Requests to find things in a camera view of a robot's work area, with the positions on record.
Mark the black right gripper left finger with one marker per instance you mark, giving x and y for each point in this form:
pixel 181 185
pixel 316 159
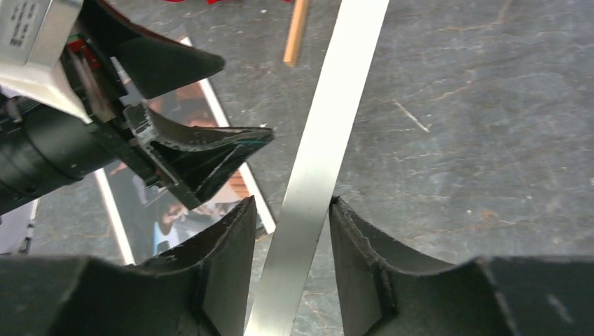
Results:
pixel 199 287

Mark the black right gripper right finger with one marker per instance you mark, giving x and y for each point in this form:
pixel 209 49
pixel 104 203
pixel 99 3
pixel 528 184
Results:
pixel 388 288

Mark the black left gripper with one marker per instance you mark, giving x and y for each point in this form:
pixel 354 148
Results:
pixel 192 163

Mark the printed photo with white border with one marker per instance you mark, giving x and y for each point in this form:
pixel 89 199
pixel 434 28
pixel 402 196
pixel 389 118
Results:
pixel 148 220

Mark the light wooden picture frame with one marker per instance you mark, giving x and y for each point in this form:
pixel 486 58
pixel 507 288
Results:
pixel 316 167

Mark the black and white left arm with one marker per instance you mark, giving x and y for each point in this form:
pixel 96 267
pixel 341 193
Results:
pixel 30 136

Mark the red t-shirt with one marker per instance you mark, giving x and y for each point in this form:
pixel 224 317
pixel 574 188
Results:
pixel 209 2

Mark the wooden clothes rack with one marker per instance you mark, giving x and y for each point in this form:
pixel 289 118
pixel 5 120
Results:
pixel 295 32

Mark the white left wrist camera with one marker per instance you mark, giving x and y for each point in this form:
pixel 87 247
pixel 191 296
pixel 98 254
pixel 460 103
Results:
pixel 33 35

